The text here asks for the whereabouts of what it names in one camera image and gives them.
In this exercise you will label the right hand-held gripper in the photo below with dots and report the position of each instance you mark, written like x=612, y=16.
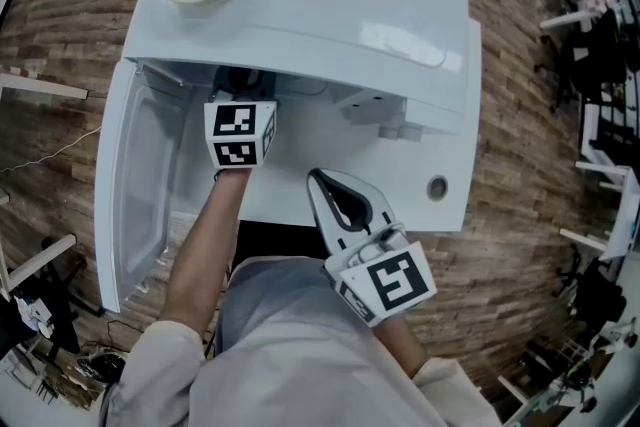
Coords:
x=390, y=282

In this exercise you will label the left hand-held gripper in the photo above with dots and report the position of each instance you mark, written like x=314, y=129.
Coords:
x=235, y=135

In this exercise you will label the white microwave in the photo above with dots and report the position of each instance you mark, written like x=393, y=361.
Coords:
x=320, y=0

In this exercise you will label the person's left forearm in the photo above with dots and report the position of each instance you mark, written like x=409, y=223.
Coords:
x=210, y=245

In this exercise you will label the person's right forearm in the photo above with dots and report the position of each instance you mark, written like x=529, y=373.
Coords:
x=400, y=340

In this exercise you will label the person's beige sweater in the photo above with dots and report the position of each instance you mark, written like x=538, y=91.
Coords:
x=300, y=355

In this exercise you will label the black swivel chair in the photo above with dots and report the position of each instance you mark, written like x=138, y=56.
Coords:
x=597, y=300

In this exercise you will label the black office chair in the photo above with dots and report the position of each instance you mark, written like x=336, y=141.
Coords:
x=597, y=55

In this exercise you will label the white wooden table frame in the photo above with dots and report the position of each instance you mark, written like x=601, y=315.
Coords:
x=40, y=85

